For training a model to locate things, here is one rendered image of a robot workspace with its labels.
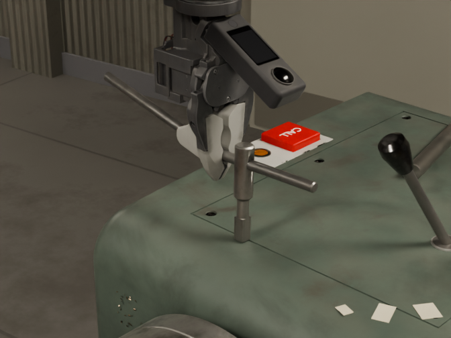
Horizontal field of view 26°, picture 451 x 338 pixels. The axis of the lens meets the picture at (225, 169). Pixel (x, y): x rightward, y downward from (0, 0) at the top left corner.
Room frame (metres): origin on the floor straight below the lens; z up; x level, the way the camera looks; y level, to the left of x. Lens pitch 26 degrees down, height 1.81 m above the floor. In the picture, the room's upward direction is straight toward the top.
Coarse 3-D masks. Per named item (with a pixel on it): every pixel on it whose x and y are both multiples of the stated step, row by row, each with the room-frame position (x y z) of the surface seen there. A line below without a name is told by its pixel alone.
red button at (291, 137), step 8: (272, 128) 1.27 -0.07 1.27; (280, 128) 1.27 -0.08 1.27; (288, 128) 1.27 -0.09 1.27; (296, 128) 1.27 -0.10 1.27; (304, 128) 1.27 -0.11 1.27; (264, 136) 1.25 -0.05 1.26; (272, 136) 1.24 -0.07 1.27; (280, 136) 1.24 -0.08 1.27; (288, 136) 1.24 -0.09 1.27; (296, 136) 1.24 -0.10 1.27; (304, 136) 1.24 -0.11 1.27; (312, 136) 1.24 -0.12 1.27; (272, 144) 1.24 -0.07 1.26; (280, 144) 1.23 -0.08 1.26; (288, 144) 1.22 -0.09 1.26; (296, 144) 1.21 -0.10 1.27; (304, 144) 1.23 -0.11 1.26
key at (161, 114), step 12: (108, 72) 1.14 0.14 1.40; (120, 84) 1.12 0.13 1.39; (132, 96) 1.10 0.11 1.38; (144, 108) 1.08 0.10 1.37; (156, 108) 1.07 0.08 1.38; (168, 120) 1.05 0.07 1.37; (228, 156) 0.99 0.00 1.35; (252, 168) 0.96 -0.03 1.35; (264, 168) 0.95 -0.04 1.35; (276, 168) 0.95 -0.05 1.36; (288, 180) 0.93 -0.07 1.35; (300, 180) 0.92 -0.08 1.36; (312, 180) 0.91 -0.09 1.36
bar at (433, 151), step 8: (448, 128) 1.24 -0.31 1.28; (440, 136) 1.22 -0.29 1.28; (448, 136) 1.22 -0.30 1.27; (432, 144) 1.19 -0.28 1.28; (440, 144) 1.19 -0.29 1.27; (448, 144) 1.21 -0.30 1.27; (424, 152) 1.16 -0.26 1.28; (432, 152) 1.17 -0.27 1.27; (440, 152) 1.18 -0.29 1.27; (416, 160) 1.14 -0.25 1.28; (424, 160) 1.14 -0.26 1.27; (432, 160) 1.16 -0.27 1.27; (416, 168) 1.12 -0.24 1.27; (424, 168) 1.13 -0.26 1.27; (416, 176) 1.12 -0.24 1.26
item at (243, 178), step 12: (240, 144) 0.98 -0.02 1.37; (252, 144) 0.98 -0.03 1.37; (240, 156) 0.97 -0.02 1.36; (252, 156) 0.97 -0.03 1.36; (240, 168) 0.97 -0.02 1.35; (240, 180) 0.97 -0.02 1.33; (252, 180) 0.97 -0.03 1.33; (240, 192) 0.96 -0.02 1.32; (252, 192) 0.97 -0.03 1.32; (240, 204) 0.97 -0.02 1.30; (240, 216) 0.97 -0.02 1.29; (240, 228) 0.96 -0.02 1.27; (240, 240) 0.96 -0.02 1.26
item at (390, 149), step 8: (392, 136) 0.93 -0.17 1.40; (400, 136) 0.93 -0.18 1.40; (384, 144) 0.92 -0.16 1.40; (392, 144) 0.92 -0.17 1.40; (400, 144) 0.92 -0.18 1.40; (408, 144) 0.93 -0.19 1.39; (384, 152) 0.92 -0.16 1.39; (392, 152) 0.91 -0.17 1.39; (400, 152) 0.92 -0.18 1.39; (408, 152) 0.92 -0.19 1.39; (392, 160) 0.92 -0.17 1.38; (400, 160) 0.92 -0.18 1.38; (408, 160) 0.92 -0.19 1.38; (400, 168) 0.92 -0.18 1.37; (408, 168) 0.93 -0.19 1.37
